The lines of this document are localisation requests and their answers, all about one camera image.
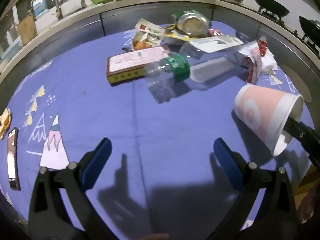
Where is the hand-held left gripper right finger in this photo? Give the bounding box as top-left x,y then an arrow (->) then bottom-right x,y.
207,137 -> 298,240

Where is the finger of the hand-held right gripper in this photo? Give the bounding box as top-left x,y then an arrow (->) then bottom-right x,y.
284,116 -> 320,168

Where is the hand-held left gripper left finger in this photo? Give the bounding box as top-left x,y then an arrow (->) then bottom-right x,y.
28,137 -> 118,240

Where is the pink paper cup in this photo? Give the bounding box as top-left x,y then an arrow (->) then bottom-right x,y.
234,84 -> 305,157

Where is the red white wrapper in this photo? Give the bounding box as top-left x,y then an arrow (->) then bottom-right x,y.
237,36 -> 278,84

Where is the brown cardboard box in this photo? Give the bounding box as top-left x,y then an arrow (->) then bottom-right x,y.
106,45 -> 173,85

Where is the clear plastic bottle green label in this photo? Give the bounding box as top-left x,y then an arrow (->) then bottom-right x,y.
146,54 -> 241,104

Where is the clear plastic bottle white label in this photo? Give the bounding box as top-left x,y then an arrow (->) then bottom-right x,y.
180,35 -> 244,59

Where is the white orange snack packet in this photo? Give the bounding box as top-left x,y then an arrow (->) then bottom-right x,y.
131,19 -> 166,52

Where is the yellow foil packet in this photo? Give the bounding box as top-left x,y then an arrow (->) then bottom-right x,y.
164,24 -> 200,42

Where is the aluminium drink can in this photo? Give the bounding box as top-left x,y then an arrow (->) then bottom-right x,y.
172,10 -> 211,37

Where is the blue printed cloth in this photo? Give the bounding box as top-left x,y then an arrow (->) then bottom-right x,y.
0,21 -> 316,233

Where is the orange snack piece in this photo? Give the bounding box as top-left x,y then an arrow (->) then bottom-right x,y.
0,108 -> 12,140

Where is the black wok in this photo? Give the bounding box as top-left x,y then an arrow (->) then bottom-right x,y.
252,0 -> 290,18
299,16 -> 320,43

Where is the gas stove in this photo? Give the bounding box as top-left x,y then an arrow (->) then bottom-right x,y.
255,5 -> 320,57

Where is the small wooden cutting board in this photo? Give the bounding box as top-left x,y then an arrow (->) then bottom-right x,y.
18,14 -> 38,46

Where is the white sink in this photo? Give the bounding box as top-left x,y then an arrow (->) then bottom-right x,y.
35,0 -> 90,24

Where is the blue detergent jug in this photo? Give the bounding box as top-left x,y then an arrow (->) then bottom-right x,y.
32,0 -> 48,18

